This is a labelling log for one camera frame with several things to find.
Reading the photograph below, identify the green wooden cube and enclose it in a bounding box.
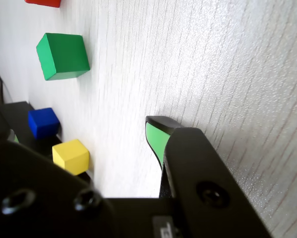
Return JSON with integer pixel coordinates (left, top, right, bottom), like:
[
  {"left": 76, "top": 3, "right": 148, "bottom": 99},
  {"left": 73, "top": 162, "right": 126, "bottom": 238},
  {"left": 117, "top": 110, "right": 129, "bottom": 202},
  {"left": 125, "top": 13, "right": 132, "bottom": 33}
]
[{"left": 35, "top": 32, "right": 91, "bottom": 81}]

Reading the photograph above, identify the yellow wooden cube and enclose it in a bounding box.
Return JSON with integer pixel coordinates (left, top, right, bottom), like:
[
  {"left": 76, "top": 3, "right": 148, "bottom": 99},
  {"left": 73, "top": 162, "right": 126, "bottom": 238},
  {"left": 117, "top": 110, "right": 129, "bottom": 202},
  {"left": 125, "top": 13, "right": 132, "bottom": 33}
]
[{"left": 52, "top": 138, "right": 90, "bottom": 176}]

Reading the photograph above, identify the black open box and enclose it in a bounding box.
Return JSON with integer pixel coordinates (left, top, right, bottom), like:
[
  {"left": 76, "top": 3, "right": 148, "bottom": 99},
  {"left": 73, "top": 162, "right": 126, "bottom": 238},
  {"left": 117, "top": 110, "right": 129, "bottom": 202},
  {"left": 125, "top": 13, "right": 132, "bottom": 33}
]
[{"left": 26, "top": 101, "right": 96, "bottom": 190}]

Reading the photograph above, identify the red wooden cube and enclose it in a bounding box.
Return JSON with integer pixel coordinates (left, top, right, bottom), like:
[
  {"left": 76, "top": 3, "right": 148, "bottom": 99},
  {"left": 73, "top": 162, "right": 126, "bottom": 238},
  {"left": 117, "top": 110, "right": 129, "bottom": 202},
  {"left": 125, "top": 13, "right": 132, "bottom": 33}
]
[{"left": 24, "top": 0, "right": 62, "bottom": 8}]

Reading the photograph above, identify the blue wooden cube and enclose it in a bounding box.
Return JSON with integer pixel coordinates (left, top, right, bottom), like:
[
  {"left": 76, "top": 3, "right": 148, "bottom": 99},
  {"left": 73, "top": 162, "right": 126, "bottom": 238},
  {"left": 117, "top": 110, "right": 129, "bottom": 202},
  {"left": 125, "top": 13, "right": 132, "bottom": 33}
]
[{"left": 27, "top": 107, "right": 60, "bottom": 140}]

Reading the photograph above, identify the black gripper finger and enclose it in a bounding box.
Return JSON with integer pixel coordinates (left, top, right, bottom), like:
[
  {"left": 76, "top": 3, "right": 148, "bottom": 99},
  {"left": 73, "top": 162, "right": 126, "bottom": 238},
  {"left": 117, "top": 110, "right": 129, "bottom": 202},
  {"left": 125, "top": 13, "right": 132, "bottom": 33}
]
[
  {"left": 145, "top": 116, "right": 273, "bottom": 238},
  {"left": 0, "top": 109, "right": 119, "bottom": 238}
]

